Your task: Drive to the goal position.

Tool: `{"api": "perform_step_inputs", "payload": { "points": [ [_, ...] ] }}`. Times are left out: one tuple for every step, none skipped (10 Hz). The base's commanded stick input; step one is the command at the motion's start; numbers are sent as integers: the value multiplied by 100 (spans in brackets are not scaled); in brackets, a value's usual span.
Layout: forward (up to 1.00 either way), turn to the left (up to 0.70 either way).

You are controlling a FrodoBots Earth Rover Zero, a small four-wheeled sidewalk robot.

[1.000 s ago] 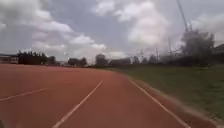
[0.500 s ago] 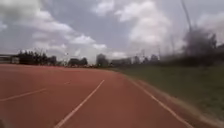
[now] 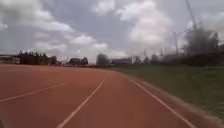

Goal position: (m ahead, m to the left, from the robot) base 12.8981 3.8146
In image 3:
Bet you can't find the red running track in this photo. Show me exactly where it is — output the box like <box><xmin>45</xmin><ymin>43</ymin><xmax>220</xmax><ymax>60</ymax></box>
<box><xmin>0</xmin><ymin>63</ymin><xmax>224</xmax><ymax>128</ymax></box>

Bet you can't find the short thin pole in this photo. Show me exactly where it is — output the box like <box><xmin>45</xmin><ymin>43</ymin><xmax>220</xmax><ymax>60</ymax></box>
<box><xmin>172</xmin><ymin>31</ymin><xmax>180</xmax><ymax>57</ymax></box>

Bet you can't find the green grass field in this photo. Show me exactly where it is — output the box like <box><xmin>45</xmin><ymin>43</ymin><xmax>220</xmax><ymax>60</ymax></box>
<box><xmin>108</xmin><ymin>65</ymin><xmax>224</xmax><ymax>122</ymax></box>

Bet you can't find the low building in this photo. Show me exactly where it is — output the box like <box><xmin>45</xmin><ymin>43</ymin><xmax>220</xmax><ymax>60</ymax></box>
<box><xmin>0</xmin><ymin>54</ymin><xmax>20</xmax><ymax>65</ymax></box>

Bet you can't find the pale gravel strip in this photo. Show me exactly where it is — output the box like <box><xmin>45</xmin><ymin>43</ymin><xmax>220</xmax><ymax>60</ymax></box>
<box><xmin>119</xmin><ymin>72</ymin><xmax>224</xmax><ymax>128</ymax></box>

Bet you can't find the large dark tree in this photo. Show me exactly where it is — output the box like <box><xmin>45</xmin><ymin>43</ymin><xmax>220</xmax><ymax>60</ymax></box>
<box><xmin>183</xmin><ymin>27</ymin><xmax>220</xmax><ymax>66</ymax></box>

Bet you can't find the tall thin pole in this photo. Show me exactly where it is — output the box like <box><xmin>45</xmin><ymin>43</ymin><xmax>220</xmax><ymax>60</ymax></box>
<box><xmin>184</xmin><ymin>0</ymin><xmax>198</xmax><ymax>32</ymax></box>

